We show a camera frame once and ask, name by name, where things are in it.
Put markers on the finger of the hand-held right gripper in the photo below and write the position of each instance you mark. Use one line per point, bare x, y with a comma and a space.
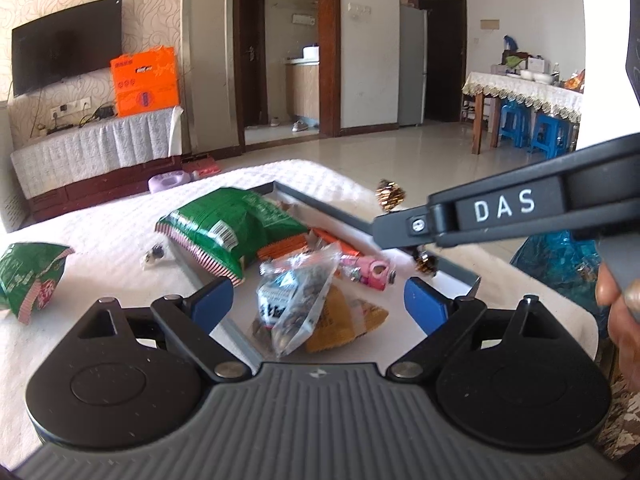
500, 210

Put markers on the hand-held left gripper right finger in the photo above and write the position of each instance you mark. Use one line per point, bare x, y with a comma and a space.
425, 305

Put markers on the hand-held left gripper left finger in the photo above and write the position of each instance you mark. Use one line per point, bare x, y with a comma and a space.
212, 300

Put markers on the grey shallow box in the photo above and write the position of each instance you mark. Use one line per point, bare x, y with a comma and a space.
235, 335

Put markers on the green snack bag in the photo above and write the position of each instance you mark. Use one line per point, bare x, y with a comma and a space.
25, 275
225, 220

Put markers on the clear packet of dark snacks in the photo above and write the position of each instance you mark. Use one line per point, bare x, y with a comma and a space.
295, 300

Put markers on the gold candy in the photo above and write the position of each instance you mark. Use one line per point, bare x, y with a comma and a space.
391, 195

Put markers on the long orange-red snack packet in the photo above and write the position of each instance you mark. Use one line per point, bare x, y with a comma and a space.
335, 240

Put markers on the person's right hand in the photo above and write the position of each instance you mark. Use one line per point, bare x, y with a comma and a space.
622, 340

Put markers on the pink snack packet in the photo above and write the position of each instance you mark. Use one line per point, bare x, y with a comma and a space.
370, 272

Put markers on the small clear candy packet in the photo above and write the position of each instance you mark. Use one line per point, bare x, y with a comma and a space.
154, 255

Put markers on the tan triangular snack packet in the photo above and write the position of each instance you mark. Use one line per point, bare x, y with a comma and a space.
350, 320

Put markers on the blue plastic bag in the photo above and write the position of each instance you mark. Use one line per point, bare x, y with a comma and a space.
555, 265

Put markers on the wooden dining table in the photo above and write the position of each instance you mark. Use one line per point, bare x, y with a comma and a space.
520, 92

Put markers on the purple plastic bottle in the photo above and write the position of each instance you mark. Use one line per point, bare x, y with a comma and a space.
167, 182

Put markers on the pink floor mat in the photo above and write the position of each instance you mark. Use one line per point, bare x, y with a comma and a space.
201, 167

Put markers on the green cloth item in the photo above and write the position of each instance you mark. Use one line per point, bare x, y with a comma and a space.
512, 61

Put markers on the dark wooden television cabinet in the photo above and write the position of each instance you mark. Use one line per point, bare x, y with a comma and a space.
100, 190

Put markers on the dark wooden door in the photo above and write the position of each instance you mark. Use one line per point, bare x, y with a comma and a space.
445, 60

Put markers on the grey refrigerator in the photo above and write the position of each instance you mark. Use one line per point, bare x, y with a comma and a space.
412, 65

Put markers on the cloth-covered TV cabinet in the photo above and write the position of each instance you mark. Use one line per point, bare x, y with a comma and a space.
100, 150

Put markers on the grey shoe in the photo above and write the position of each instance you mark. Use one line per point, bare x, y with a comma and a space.
300, 126

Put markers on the black router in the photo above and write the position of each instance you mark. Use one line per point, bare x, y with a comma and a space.
105, 112

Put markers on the person's patterned clothing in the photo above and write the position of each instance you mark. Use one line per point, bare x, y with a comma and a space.
625, 420

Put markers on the orange gift box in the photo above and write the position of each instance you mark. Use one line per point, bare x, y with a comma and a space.
145, 82

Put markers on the wooden kitchen counter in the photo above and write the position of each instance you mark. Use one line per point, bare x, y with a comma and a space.
302, 90

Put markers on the flat black set-top box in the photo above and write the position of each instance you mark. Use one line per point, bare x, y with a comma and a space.
60, 129

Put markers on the white pot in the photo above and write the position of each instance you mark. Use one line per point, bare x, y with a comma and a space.
311, 53

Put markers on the black flat television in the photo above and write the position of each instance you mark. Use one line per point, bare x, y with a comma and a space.
65, 45

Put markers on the white wall outlet strip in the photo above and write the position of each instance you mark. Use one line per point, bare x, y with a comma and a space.
70, 106

